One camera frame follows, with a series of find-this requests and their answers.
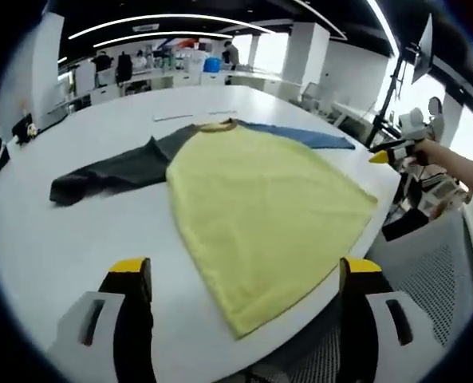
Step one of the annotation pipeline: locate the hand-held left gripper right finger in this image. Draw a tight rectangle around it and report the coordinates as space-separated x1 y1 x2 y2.
338 256 444 383

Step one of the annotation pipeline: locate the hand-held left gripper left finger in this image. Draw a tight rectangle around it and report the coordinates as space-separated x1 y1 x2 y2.
46 257 157 383

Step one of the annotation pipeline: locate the yellow blue grey garment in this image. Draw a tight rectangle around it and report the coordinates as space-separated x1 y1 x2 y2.
49 117 379 341

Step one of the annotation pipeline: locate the white template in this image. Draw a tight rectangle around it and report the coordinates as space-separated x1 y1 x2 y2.
152 108 237 122

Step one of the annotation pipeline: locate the person's right hand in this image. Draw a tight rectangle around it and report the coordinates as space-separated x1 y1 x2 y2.
409 141 435 167

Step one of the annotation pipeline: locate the person's striped clothing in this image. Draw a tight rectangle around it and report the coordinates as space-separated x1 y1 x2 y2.
413 171 471 211

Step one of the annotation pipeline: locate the grey mesh office chair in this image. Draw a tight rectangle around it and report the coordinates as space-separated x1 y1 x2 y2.
255 207 473 383

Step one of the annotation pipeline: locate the black case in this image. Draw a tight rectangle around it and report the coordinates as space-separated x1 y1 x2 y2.
382 208 429 242

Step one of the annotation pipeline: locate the black panel on stand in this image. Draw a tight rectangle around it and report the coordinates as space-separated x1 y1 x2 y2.
410 14 435 85

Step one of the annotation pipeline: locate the grey metal chair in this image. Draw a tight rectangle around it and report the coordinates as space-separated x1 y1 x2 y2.
301 81 325 116

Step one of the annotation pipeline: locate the black monitor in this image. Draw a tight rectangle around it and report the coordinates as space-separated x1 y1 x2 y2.
11 113 34 144

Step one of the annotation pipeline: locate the white appliance box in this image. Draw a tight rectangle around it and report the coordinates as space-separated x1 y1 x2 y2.
75 61 97 92

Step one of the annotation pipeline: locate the white square pillar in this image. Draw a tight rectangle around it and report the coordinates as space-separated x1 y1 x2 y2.
0 0 64 132

